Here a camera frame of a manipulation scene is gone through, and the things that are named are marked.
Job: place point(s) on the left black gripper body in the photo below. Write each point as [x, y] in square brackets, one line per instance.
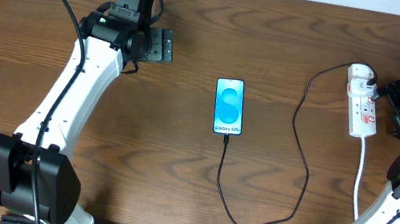
[161, 45]

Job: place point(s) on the blue Galaxy smartphone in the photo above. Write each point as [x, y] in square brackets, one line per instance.
[229, 106]

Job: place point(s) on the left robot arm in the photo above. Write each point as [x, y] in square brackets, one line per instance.
[37, 180]

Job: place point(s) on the white USB charger plug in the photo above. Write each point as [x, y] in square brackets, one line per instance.
[362, 71]

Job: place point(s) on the white power strip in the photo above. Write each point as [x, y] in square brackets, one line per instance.
[361, 108]

